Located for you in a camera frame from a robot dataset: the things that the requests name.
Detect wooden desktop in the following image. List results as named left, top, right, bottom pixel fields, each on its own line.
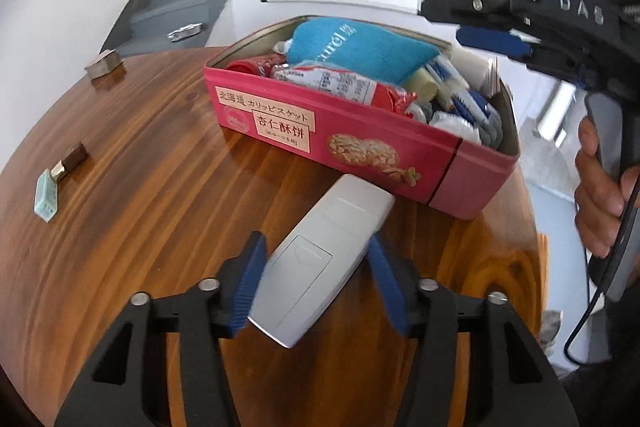
left=0, top=47, right=543, bottom=427

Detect blue fabric pouch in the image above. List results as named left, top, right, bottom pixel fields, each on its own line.
left=287, top=18, right=441, bottom=85

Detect card deck box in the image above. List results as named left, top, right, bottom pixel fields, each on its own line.
left=84, top=49, right=126, bottom=81

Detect red white printed packet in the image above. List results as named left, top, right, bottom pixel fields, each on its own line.
left=272, top=59, right=418, bottom=115

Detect red cylindrical canister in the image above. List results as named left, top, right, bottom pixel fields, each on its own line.
left=226, top=54, right=286, bottom=78

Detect black cable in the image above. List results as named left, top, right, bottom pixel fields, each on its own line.
left=564, top=187, right=640, bottom=365

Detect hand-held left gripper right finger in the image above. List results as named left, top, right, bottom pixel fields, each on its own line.
left=367, top=232, right=576, bottom=427

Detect foil tray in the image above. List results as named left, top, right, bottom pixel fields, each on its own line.
left=166, top=23, right=205, bottom=42

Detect mint green small box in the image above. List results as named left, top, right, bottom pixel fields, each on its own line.
left=34, top=171, right=60, bottom=224

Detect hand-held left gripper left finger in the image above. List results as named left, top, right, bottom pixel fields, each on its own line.
left=54, top=231, right=267, bottom=427

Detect plastic white roll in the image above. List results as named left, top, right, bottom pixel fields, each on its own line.
left=429, top=111, right=483, bottom=142

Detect grey stairs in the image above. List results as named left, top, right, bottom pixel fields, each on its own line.
left=100, top=0, right=232, bottom=58

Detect strip of white sachets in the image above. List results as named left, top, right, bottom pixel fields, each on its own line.
left=425, top=54, right=503, bottom=142

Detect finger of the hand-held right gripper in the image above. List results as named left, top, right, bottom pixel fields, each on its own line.
left=420, top=0, right=507, bottom=28
left=456, top=26, right=534, bottom=61

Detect cream tube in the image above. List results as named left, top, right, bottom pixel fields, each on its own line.
left=405, top=67, right=441, bottom=105

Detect person's dark clothing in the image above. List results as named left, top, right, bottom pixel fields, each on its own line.
left=560, top=277, right=640, bottom=427

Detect white remote control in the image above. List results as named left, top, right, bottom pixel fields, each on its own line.
left=247, top=173, right=396, bottom=349

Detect red tin box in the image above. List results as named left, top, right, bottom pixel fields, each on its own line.
left=203, top=15, right=521, bottom=220

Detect brown small bottle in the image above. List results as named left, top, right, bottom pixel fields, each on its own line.
left=50, top=143, right=90, bottom=180

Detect person's right hand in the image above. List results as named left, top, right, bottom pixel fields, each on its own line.
left=574, top=117, right=640, bottom=260

